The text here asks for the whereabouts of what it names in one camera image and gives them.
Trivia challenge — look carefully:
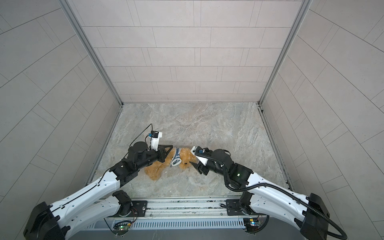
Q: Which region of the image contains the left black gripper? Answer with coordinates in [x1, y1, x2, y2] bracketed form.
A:
[135, 145, 175, 172]

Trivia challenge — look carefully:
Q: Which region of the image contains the blue white striped knit sweater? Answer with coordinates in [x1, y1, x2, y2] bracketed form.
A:
[170, 148, 182, 167]

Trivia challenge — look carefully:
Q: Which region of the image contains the brown teddy bear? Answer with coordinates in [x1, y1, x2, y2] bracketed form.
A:
[145, 148, 198, 181]

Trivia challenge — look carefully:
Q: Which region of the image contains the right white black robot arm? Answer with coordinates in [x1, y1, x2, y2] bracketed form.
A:
[191, 146, 330, 240]

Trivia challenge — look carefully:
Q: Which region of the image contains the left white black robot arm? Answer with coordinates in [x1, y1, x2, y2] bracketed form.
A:
[23, 142, 173, 240]

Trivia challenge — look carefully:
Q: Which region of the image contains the white ventilation grille strip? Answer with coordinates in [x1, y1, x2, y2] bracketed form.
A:
[86, 218, 245, 231]

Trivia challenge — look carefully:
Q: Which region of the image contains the right small circuit board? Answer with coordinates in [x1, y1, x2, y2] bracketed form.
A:
[243, 218, 261, 234]

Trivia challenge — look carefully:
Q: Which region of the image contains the small circuit board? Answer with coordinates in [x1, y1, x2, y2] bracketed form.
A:
[243, 218, 261, 234]
[114, 221, 132, 232]

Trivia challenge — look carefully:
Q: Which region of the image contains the left small circuit board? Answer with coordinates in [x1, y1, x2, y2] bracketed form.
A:
[114, 221, 132, 232]

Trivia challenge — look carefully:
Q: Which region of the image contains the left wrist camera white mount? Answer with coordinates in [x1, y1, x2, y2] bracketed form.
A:
[149, 131, 163, 152]

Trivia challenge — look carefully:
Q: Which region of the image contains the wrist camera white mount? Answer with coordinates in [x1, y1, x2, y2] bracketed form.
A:
[191, 146, 213, 166]
[149, 131, 163, 152]

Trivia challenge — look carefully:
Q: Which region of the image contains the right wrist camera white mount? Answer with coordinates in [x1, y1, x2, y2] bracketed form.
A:
[191, 146, 213, 166]

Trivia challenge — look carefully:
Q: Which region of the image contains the aluminium mounting rail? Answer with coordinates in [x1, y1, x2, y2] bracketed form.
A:
[71, 196, 311, 222]

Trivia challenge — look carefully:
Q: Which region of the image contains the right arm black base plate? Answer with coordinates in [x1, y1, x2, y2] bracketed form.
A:
[224, 199, 259, 216]

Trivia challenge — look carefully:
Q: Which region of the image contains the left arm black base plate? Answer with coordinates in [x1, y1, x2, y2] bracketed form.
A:
[109, 201, 148, 218]

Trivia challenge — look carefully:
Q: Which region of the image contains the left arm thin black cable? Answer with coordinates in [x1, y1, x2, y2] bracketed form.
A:
[47, 123, 154, 211]

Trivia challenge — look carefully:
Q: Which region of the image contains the black corrugated cable conduit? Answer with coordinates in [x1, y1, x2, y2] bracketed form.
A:
[194, 151, 348, 240]

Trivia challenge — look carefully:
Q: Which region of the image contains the left aluminium corner post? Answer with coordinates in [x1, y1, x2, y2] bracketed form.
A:
[58, 0, 123, 106]

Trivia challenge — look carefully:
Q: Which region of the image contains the aluminium corner post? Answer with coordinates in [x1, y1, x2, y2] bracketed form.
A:
[58, 0, 123, 106]
[259, 0, 312, 107]

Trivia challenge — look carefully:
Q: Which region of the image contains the right aluminium corner post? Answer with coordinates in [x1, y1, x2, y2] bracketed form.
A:
[259, 0, 312, 107]

